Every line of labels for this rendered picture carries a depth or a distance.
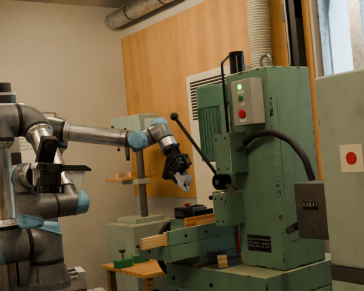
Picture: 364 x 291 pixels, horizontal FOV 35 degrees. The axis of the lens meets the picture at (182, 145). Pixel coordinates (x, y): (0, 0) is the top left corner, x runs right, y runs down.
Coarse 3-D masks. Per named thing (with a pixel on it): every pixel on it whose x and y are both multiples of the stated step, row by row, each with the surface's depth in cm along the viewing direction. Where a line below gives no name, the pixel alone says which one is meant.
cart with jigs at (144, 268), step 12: (120, 252) 377; (108, 264) 392; (120, 264) 373; (132, 264) 379; (144, 264) 380; (156, 264) 376; (108, 276) 391; (144, 276) 347; (156, 276) 351; (108, 288) 392; (144, 288) 352
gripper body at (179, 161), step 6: (174, 144) 250; (168, 150) 252; (174, 150) 249; (174, 156) 246; (180, 156) 249; (186, 156) 250; (168, 162) 250; (174, 162) 247; (180, 162) 246; (186, 162) 248; (168, 168) 251; (174, 168) 248; (180, 168) 247; (186, 168) 250; (180, 174) 252
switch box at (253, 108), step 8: (240, 80) 203; (248, 80) 200; (256, 80) 201; (232, 88) 206; (248, 88) 200; (256, 88) 201; (232, 96) 207; (248, 96) 200; (256, 96) 200; (248, 104) 200; (256, 104) 200; (248, 112) 200; (256, 112) 200; (264, 112) 202; (248, 120) 201; (256, 120) 200; (264, 120) 202
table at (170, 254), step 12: (204, 240) 224; (216, 240) 228; (228, 240) 232; (240, 240) 235; (144, 252) 227; (156, 252) 221; (168, 252) 215; (180, 252) 217; (192, 252) 220; (204, 252) 224
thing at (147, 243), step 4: (156, 236) 215; (160, 236) 216; (140, 240) 212; (144, 240) 212; (148, 240) 213; (152, 240) 214; (156, 240) 215; (160, 240) 216; (140, 244) 212; (144, 244) 211; (148, 244) 212; (152, 244) 213; (156, 244) 214; (160, 244) 216; (140, 248) 212; (144, 248) 211; (148, 248) 212
